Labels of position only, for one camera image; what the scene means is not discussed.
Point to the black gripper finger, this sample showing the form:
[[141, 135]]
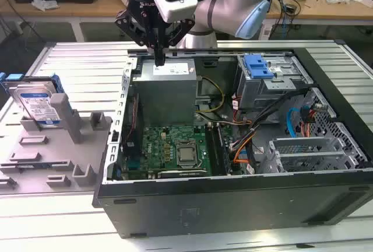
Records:
[[180, 28], [131, 26]]

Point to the hard disk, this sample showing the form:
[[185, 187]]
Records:
[[38, 109]]

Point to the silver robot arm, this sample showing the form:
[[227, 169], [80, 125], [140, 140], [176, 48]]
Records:
[[224, 7]]

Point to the wooden desk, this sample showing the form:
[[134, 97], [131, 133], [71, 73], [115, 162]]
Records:
[[87, 8]]

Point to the grey power supply unit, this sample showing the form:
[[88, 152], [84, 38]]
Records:
[[163, 103]]

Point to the blue drive latch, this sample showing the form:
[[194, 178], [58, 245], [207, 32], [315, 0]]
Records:
[[256, 68]]

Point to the crumpled white paper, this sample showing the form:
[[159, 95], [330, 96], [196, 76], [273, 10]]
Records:
[[43, 4]]

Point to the metal optical drive cage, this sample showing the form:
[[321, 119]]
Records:
[[262, 94]]

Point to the green motherboard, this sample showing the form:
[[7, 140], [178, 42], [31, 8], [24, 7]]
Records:
[[157, 144]]

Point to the silver CPU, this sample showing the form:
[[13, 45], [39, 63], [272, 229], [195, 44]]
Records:
[[186, 154]]

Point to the CPU socket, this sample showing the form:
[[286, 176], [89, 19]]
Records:
[[176, 158]]

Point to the grey parts rack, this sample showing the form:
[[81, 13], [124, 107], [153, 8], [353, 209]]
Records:
[[87, 153]]

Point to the black graphics card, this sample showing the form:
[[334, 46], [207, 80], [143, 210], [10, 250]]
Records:
[[180, 174]]

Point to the black PC case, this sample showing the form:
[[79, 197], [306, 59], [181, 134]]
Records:
[[233, 211]]

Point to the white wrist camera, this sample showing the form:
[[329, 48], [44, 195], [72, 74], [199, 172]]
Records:
[[177, 8]]

